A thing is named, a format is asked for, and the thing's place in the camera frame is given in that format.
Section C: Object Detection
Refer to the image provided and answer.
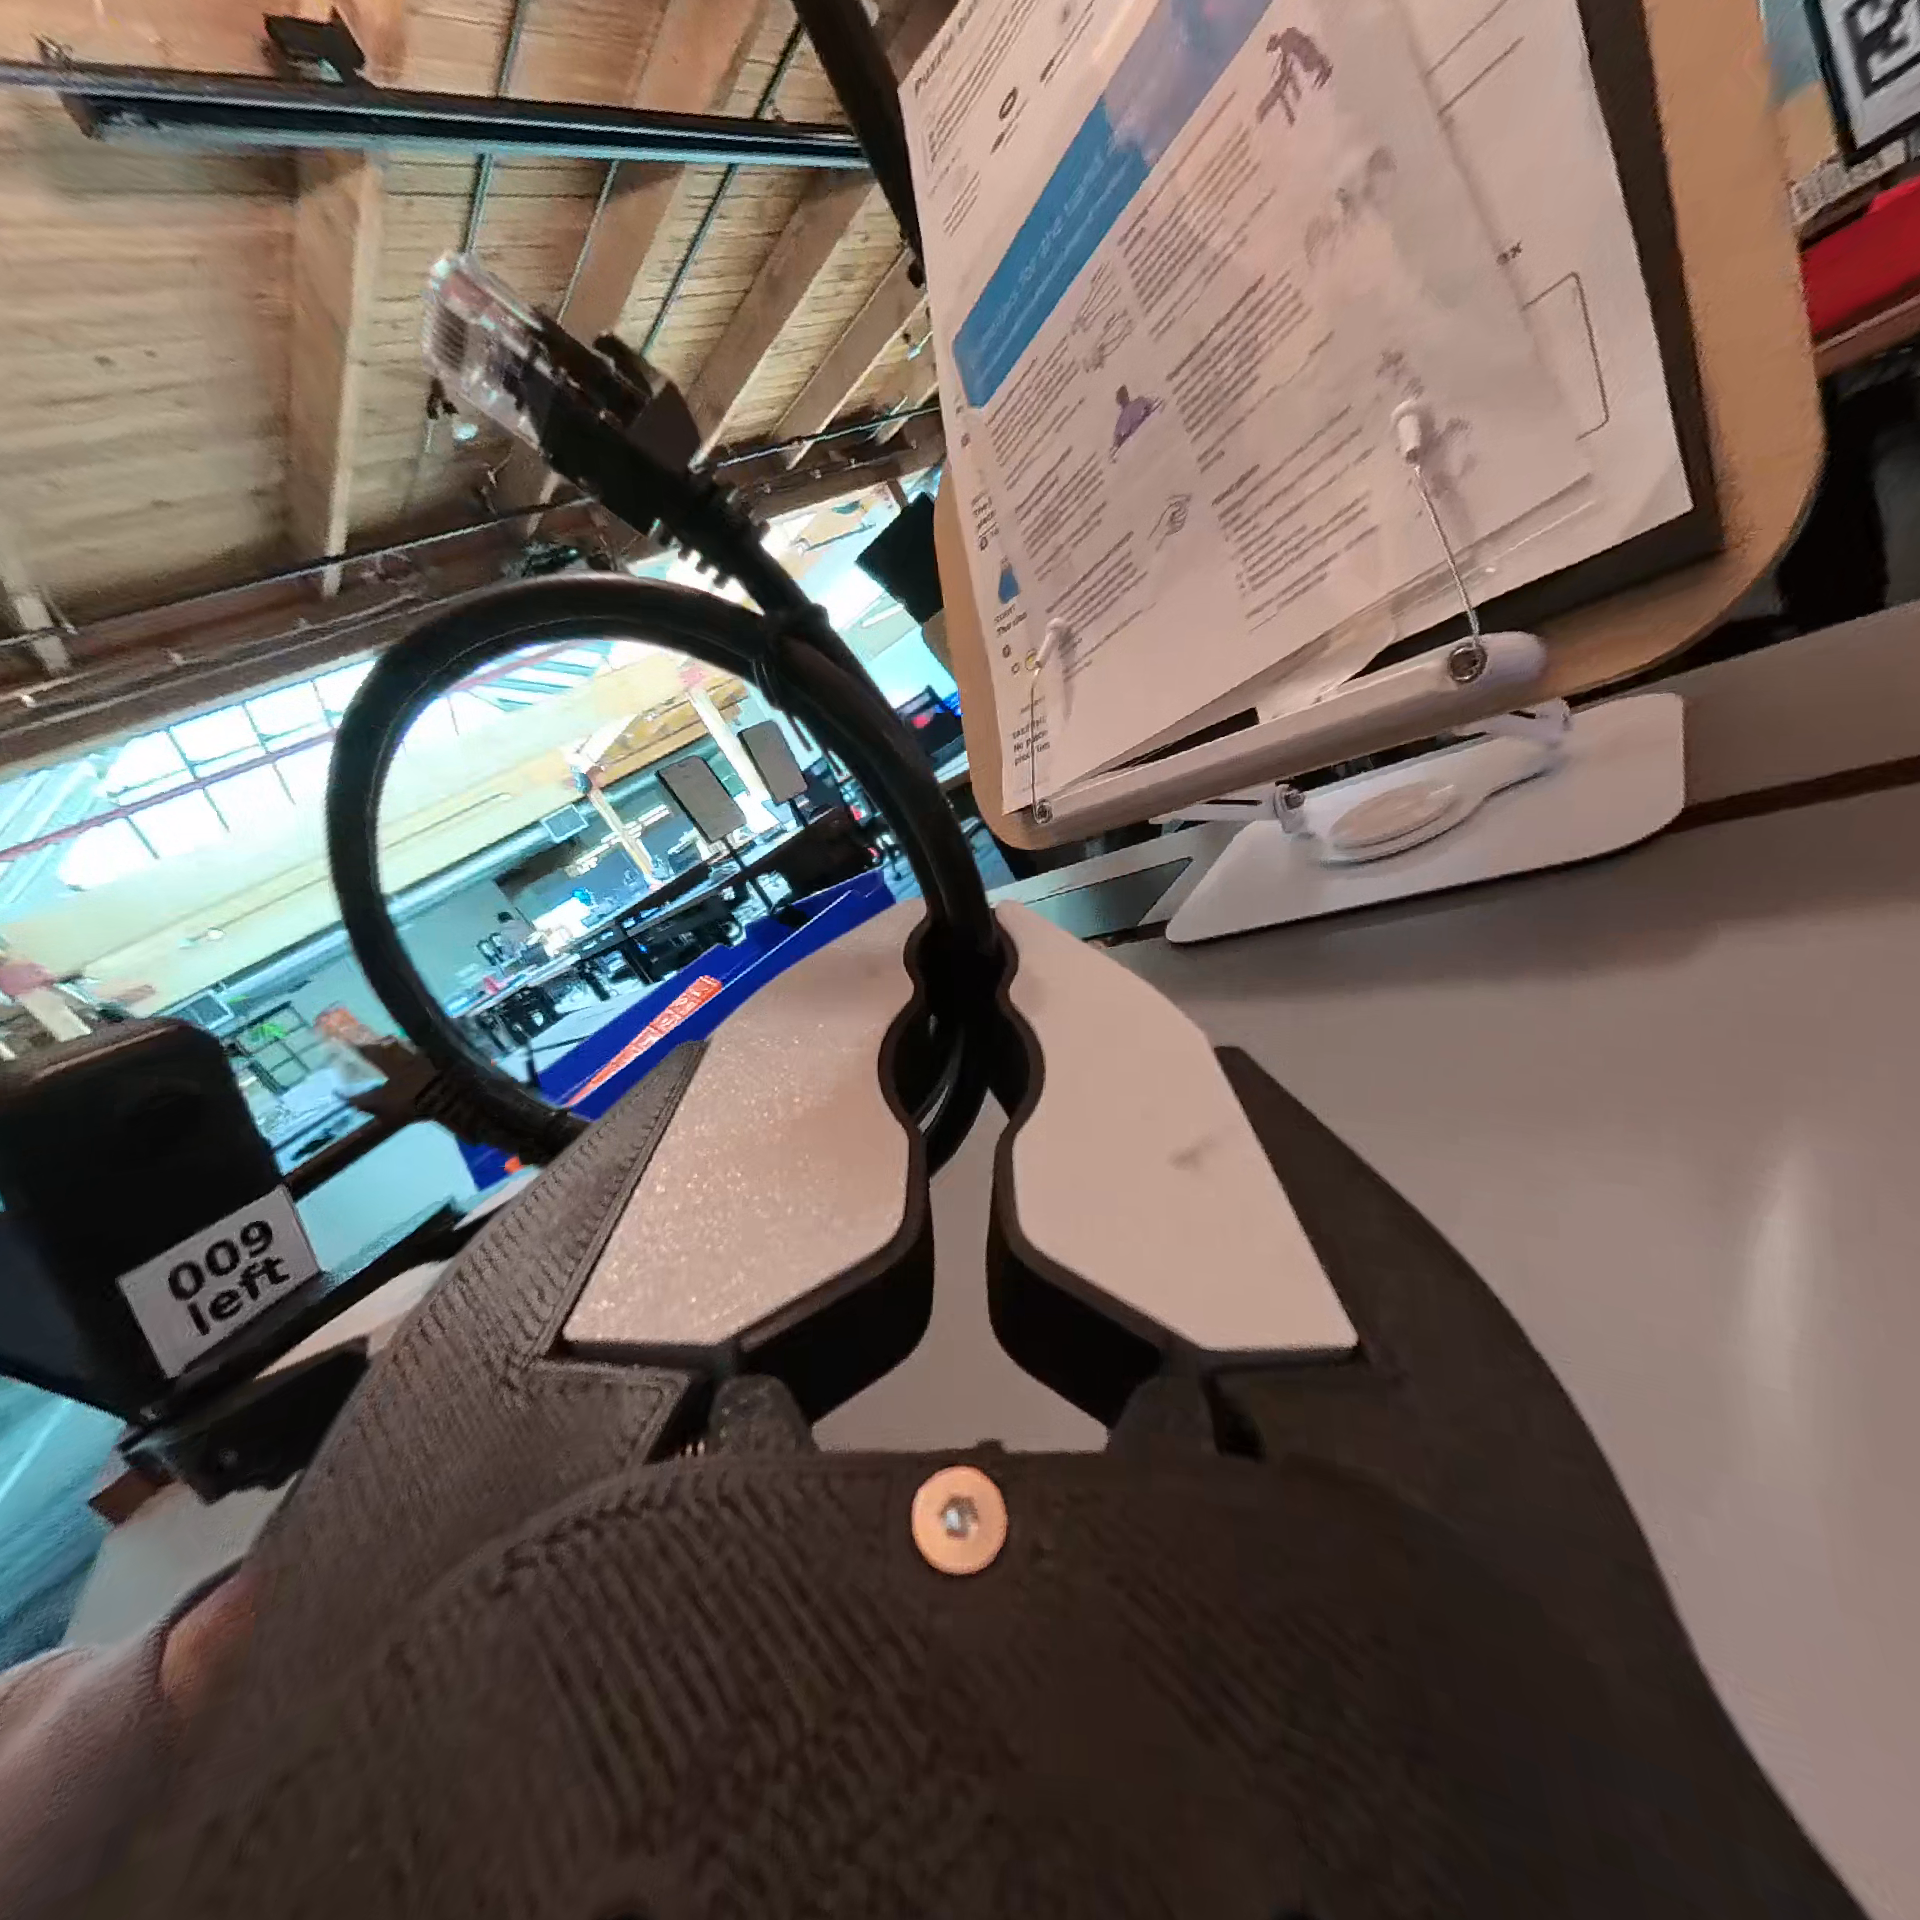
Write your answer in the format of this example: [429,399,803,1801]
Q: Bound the printed marker tag sheet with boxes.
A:
[1812,0,1920,164]

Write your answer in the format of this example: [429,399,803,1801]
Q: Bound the blue storage bin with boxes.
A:
[456,870,902,1189]

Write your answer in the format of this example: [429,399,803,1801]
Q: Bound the person's left hand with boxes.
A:
[0,1572,267,1920]

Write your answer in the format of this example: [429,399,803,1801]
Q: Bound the grey angled bar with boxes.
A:
[786,0,933,289]

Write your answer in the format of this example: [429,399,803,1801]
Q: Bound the printed instruction sheet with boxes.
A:
[902,0,1699,814]

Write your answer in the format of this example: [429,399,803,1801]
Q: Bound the black ceiling rail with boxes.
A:
[0,59,870,170]

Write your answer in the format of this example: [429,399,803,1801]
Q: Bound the red box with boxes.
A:
[1799,180,1920,342]

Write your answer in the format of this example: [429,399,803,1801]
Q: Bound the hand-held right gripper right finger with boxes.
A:
[986,903,1361,1422]

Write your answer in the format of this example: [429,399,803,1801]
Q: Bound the instruction sheet on stand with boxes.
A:
[933,0,1829,946]

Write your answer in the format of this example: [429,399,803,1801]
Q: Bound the grey desk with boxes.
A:
[68,601,1920,1920]

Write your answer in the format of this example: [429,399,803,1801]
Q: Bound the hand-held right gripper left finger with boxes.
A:
[559,904,933,1412]

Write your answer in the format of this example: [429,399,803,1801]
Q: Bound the black cable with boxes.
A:
[325,253,1040,1175]

